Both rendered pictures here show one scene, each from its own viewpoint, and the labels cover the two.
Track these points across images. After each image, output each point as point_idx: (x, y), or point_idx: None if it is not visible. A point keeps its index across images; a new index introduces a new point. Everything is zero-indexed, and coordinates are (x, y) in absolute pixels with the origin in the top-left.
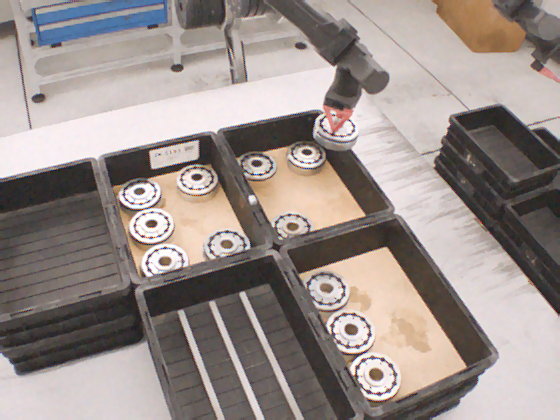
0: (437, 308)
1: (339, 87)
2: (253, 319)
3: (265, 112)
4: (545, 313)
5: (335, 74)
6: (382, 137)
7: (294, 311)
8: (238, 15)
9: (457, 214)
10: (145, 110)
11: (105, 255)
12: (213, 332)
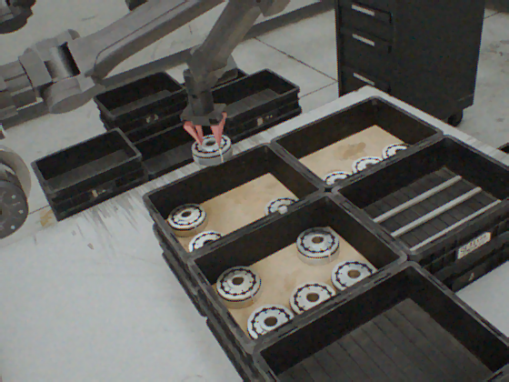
0: (334, 135)
1: (211, 105)
2: (379, 218)
3: (62, 308)
4: (290, 124)
5: (202, 101)
6: (108, 214)
7: (374, 184)
8: (24, 221)
9: (204, 165)
10: None
11: (356, 338)
12: (400, 240)
